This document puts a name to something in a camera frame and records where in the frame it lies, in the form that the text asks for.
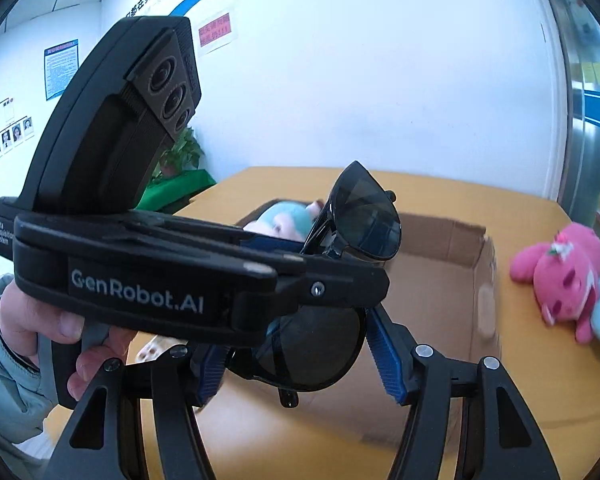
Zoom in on green table cloth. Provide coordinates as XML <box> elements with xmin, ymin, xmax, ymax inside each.
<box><xmin>135</xmin><ymin>170</ymin><xmax>216</xmax><ymax>213</ymax></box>

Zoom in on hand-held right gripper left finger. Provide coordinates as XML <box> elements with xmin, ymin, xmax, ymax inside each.
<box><xmin>42</xmin><ymin>345</ymin><xmax>231</xmax><ymax>480</ymax></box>

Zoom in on black sunglasses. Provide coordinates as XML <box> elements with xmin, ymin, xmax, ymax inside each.
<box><xmin>227</xmin><ymin>160</ymin><xmax>403</xmax><ymax>408</ymax></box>

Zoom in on wall photo chart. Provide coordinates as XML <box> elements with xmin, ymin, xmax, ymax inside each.
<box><xmin>0</xmin><ymin>97</ymin><xmax>36</xmax><ymax>266</ymax></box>

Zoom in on teal and pink plush toy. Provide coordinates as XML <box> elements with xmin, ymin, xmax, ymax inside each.
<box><xmin>242</xmin><ymin>199</ymin><xmax>326</xmax><ymax>243</ymax></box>

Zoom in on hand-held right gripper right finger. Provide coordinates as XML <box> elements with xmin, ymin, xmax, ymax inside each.
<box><xmin>367</xmin><ymin>305</ymin><xmax>563</xmax><ymax>480</ymax></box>

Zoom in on wooden desktop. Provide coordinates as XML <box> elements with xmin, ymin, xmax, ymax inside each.
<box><xmin>45</xmin><ymin>166</ymin><xmax>600</xmax><ymax>480</ymax></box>

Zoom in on cardboard box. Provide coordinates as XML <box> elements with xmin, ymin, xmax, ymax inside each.
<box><xmin>125</xmin><ymin>199</ymin><xmax>501</xmax><ymax>448</ymax></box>

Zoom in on metal framed glass door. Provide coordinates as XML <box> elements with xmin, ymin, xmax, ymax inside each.
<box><xmin>532</xmin><ymin>0</ymin><xmax>600</xmax><ymax>241</ymax></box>

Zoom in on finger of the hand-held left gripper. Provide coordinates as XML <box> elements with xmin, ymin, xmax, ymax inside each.
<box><xmin>230</xmin><ymin>252</ymin><xmax>390</xmax><ymax>318</ymax></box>
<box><xmin>130</xmin><ymin>210</ymin><xmax>311</xmax><ymax>261</ymax></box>

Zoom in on person's left forearm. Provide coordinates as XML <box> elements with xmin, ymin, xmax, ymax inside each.
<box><xmin>0</xmin><ymin>275</ymin><xmax>81</xmax><ymax>461</ymax></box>

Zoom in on red wall sign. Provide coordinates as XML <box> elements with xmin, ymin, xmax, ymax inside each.
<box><xmin>197</xmin><ymin>10</ymin><xmax>236</xmax><ymax>53</ymax></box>

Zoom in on large potted green plant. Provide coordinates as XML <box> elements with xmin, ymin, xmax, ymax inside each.
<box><xmin>152</xmin><ymin>127</ymin><xmax>203</xmax><ymax>178</ymax></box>

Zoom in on blue wall notice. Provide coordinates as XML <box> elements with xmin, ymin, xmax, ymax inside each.
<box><xmin>43</xmin><ymin>38</ymin><xmax>79</xmax><ymax>102</ymax></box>

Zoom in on person's left hand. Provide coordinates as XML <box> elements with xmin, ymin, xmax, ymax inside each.
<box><xmin>2</xmin><ymin>280</ymin><xmax>138</xmax><ymax>401</ymax></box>

